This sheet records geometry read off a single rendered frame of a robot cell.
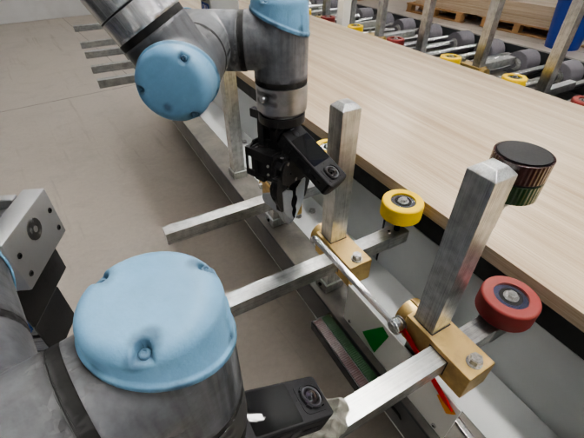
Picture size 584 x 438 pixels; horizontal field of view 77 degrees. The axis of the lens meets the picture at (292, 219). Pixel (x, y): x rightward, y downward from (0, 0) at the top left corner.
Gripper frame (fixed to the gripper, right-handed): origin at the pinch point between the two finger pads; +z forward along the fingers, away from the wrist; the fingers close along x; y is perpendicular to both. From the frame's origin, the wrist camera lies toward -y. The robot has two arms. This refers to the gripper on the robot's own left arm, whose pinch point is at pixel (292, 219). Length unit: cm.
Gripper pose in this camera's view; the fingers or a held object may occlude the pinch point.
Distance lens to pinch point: 66.8
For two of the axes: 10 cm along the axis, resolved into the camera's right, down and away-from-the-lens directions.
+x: -6.3, 4.9, -6.0
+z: 0.0, 7.7, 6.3
